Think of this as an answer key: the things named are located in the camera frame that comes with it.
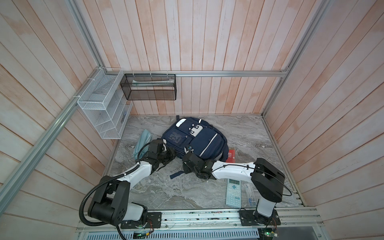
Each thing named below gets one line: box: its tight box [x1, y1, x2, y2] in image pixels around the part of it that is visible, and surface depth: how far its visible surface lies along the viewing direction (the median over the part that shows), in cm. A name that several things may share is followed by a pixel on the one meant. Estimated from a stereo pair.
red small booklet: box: [226, 149, 236, 163], surface depth 97 cm
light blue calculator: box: [226, 178, 242, 208], surface depth 81 cm
